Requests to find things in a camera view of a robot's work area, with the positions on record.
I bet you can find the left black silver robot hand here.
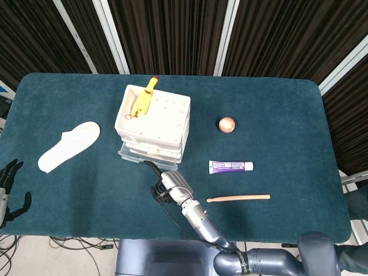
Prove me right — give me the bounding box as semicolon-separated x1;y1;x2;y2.
0;159;32;230

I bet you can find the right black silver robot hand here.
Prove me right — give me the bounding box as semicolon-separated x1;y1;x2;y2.
143;160;195;206

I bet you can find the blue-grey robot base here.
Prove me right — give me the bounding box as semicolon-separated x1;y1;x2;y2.
114;239;240;276

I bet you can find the purple white toothpaste tube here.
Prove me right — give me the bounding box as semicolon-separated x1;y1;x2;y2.
208;160;254;175

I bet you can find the wooden drumstick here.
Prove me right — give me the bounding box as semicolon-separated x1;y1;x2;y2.
206;194;271;204

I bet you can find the wooden ball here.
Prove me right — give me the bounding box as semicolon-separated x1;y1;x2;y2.
218;117;237;135

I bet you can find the teal tablecloth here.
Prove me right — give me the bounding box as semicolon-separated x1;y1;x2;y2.
0;72;352;244

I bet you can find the white slipper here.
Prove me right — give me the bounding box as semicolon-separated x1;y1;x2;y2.
37;121;101;174

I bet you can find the yellow rubber chicken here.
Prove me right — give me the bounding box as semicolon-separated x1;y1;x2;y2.
124;75;159;120

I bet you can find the white blue box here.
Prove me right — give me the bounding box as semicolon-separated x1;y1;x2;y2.
0;79;17;102

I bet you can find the white metal stand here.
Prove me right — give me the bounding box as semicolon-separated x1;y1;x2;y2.
340;169;368;245

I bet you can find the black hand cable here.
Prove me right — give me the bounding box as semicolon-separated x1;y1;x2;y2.
155;194;240;254

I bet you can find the black floor cable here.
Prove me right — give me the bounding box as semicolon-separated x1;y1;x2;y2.
0;234;21;276

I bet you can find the white drawer cabinet frame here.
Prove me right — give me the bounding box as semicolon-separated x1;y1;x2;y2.
114;83;192;165

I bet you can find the grey floor cable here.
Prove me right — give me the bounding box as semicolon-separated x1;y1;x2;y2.
48;235;120;276

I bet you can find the black velcro arm strap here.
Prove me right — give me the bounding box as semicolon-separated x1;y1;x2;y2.
235;250;250;275

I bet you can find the white partition post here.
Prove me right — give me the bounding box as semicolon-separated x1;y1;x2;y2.
317;36;368;96
52;0;99;74
213;0;241;77
92;0;131;75

